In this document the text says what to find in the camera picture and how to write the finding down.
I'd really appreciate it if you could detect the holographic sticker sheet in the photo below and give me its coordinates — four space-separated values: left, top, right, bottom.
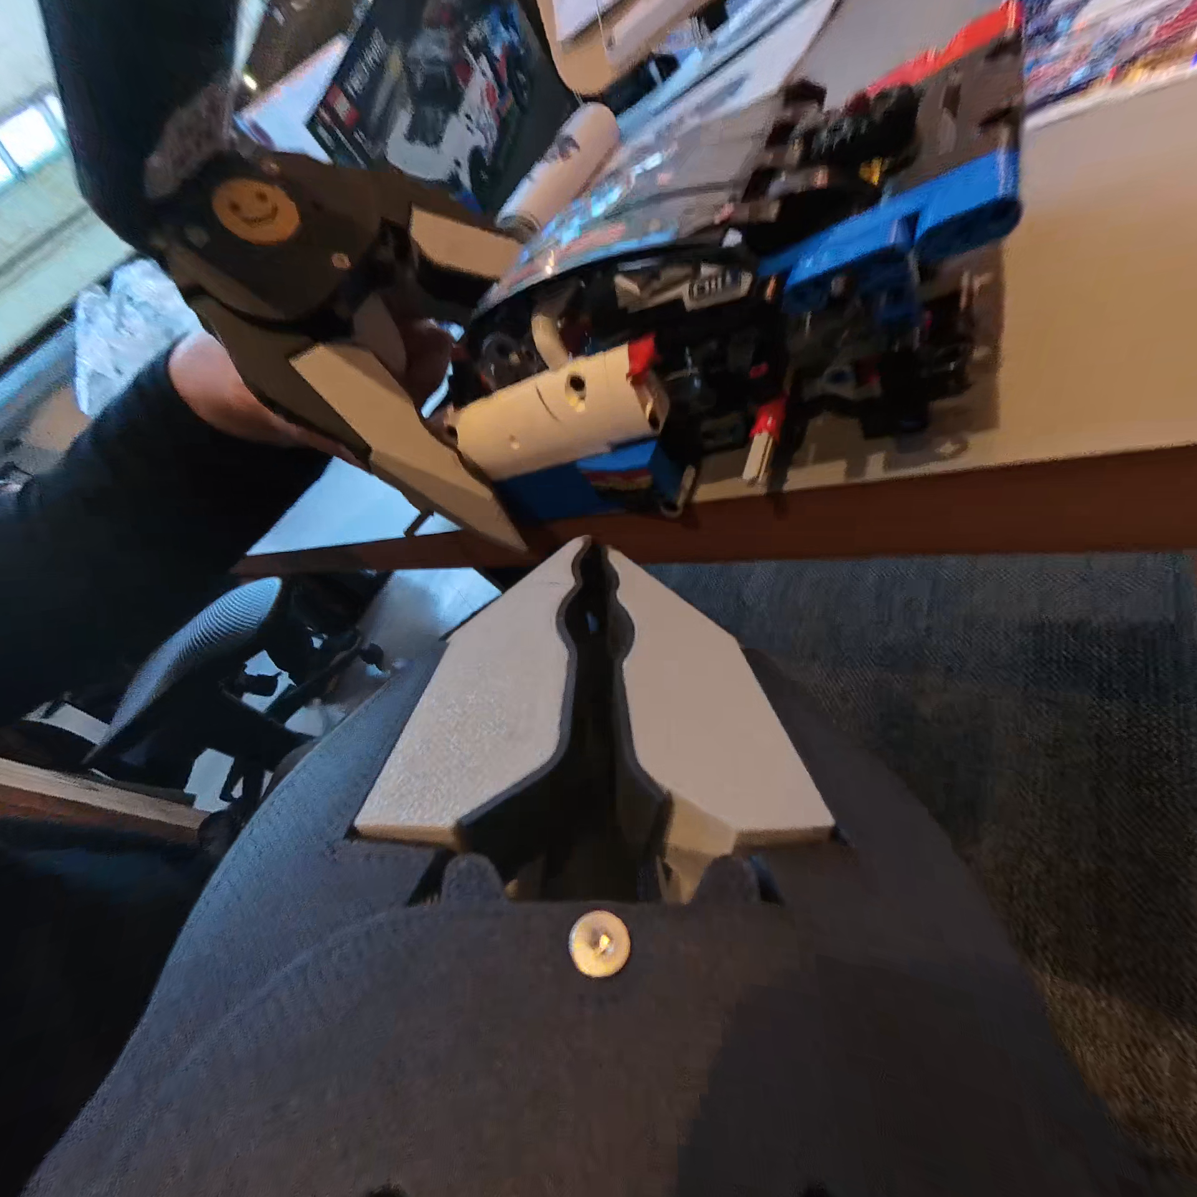
1019 0 1197 118

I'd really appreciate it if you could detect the wooden document stand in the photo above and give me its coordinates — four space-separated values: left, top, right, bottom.
537 0 712 99

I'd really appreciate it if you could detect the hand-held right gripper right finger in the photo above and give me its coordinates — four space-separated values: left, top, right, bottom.
610 550 836 900

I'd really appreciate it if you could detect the toy car set box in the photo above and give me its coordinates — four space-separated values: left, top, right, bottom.
309 0 581 210

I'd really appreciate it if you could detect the person's left hand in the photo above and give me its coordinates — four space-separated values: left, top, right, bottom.
168 317 462 465

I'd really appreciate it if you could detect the open instruction booklet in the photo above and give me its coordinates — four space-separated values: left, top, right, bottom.
496 0 844 235

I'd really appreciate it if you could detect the wooden panel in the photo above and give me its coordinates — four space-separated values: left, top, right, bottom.
0 755 209 845

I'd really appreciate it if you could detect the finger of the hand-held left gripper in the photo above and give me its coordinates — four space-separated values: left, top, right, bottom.
412 208 521 282
292 340 529 552

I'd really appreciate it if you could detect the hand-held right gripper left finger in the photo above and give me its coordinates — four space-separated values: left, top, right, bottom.
353 538 594 874

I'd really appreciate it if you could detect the black chair armrest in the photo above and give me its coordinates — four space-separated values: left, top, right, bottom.
88 578 286 760

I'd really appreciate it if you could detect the clear plastic bag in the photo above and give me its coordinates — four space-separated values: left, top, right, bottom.
73 256 202 417

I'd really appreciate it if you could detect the toy brick car model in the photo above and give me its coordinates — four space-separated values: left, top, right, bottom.
439 0 1025 520

